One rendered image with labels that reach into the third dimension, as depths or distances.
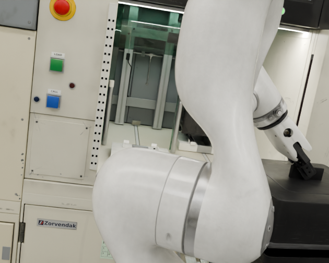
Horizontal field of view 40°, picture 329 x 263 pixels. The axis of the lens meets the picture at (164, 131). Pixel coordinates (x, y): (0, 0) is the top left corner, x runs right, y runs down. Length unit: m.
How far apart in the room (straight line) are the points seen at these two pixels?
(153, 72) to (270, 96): 1.26
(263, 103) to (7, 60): 0.69
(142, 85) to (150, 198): 1.63
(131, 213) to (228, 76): 0.20
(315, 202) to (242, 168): 0.44
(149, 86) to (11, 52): 1.01
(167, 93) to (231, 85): 1.65
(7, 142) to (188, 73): 0.85
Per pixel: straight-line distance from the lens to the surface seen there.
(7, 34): 1.27
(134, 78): 2.15
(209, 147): 1.85
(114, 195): 0.56
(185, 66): 0.54
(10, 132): 1.30
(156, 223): 0.55
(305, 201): 0.93
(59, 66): 1.24
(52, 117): 1.28
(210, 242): 0.54
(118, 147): 1.62
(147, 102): 2.15
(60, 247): 1.40
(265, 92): 0.93
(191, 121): 1.81
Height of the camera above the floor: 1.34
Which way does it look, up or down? 13 degrees down
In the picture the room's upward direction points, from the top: 9 degrees clockwise
